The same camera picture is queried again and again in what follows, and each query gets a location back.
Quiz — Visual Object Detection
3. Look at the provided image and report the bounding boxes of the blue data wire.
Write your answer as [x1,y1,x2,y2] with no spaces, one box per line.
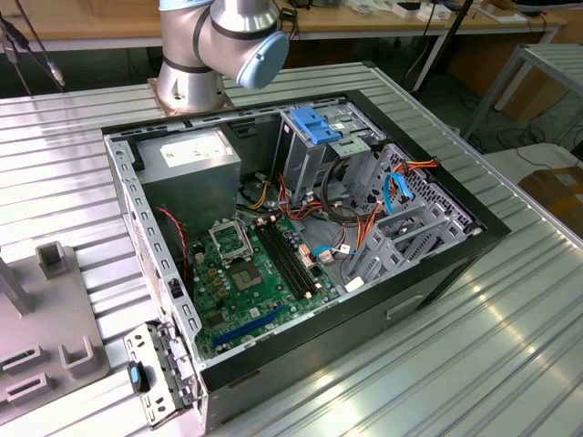
[384,171,414,216]

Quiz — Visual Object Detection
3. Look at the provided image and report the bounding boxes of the orange power wire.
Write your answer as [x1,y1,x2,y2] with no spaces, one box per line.
[356,157,439,250]

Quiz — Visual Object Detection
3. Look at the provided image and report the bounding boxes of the grey metal disk bay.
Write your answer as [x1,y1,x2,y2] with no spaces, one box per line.
[343,143,484,292]

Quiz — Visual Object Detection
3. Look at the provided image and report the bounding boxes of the black RAM slot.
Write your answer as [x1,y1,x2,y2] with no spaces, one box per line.
[253,225,304,301]
[265,221,315,296]
[260,223,310,299]
[271,219,320,292]

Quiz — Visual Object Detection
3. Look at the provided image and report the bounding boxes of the metal socket cover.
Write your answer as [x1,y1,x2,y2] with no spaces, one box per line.
[208,220,254,268]

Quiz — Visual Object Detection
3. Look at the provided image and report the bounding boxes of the grey optical drive cage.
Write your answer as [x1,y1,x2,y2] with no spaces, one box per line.
[275,102,388,206]

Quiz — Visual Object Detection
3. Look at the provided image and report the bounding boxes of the green motherboard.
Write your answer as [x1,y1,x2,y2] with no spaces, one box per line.
[189,213,343,361]

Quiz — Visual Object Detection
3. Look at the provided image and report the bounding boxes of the CPU socket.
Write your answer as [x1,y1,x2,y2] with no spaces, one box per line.
[227,259,268,295]

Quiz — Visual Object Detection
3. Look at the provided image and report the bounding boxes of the blue plastic drive latch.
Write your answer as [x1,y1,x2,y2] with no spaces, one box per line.
[290,107,342,146]

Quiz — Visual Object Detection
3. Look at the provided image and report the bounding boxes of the grey power supply unit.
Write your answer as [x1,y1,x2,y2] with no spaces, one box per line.
[134,127,242,238]

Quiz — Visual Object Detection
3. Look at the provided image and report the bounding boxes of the blue expansion slot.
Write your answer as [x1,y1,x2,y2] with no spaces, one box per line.
[212,303,286,347]

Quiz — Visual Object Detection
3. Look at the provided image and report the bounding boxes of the black open PC case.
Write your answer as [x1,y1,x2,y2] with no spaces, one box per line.
[100,88,512,433]

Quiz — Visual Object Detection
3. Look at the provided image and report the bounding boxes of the black tab with blue stripe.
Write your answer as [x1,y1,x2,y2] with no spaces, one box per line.
[127,361,151,393]

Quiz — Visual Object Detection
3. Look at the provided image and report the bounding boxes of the white low board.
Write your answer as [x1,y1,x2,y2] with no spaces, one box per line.
[482,143,583,192]

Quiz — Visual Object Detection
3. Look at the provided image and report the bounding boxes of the white box black screen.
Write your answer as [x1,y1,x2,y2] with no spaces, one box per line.
[393,1,424,20]

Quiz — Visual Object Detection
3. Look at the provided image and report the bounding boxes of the plain white box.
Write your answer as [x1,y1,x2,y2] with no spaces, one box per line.
[416,2,453,23]

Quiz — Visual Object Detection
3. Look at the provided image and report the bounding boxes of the grey parts rack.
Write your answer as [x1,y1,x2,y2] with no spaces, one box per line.
[0,243,111,413]

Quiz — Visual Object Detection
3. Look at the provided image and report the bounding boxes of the small brown cardboard box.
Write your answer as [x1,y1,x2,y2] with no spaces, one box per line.
[518,166,583,229]

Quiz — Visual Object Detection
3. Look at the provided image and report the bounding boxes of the flat cardboard piece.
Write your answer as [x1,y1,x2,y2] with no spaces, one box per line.
[482,0,532,24]

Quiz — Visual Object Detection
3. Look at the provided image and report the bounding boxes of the orange motherboard power wires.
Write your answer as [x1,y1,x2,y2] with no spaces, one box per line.
[272,175,329,224]

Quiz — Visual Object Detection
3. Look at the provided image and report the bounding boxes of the yellow wires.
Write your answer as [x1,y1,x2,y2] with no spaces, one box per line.
[245,179,268,211]

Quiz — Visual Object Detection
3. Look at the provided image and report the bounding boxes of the black looped cable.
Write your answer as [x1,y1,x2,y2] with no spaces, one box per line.
[321,154,361,224]

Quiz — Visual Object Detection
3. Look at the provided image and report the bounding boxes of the pale blue wire pink plug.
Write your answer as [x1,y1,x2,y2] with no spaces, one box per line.
[312,243,354,266]

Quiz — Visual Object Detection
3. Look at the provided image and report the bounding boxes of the red black fan wire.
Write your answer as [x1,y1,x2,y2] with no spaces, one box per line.
[153,205,191,286]

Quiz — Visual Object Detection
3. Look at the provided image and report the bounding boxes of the grey card retention bracket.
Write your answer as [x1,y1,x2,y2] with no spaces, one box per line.
[123,320,204,429]

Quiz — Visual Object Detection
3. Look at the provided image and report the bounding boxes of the brown square base plate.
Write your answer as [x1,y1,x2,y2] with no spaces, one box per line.
[146,76,236,117]

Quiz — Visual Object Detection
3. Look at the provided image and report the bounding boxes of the thin robot cable bundle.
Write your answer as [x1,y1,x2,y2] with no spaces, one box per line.
[0,0,67,97]

